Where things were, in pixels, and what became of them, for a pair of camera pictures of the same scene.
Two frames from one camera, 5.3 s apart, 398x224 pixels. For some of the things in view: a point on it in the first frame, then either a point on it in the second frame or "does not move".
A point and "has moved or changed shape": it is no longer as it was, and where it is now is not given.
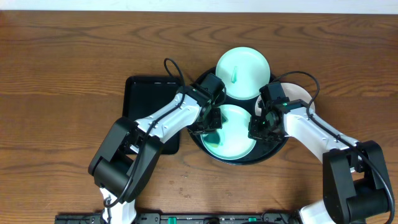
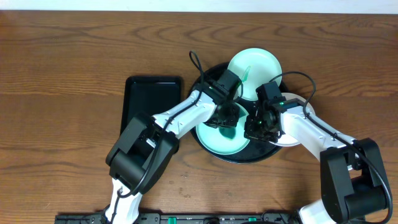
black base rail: (186, 218) does not move
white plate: (293, 92) has moved or changed shape
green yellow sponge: (212, 139) -> (228, 132)
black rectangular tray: (142, 93) does not move
